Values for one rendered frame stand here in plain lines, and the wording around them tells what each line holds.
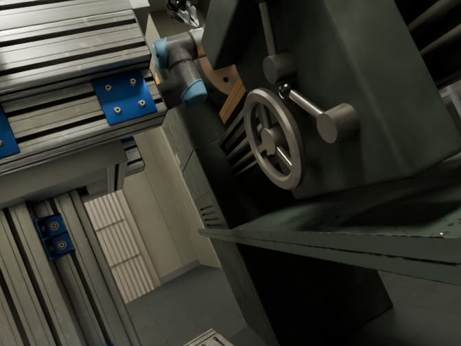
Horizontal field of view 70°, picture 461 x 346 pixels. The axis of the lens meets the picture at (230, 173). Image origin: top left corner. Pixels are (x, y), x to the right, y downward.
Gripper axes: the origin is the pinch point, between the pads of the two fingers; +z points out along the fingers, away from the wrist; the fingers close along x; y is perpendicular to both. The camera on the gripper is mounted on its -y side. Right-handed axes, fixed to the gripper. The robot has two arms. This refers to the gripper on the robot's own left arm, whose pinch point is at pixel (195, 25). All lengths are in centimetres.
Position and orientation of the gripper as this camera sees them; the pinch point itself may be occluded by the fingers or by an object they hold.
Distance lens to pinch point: 143.4
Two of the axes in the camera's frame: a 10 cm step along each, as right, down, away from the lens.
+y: 2.2, -1.6, -9.6
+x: 7.0, -6.6, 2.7
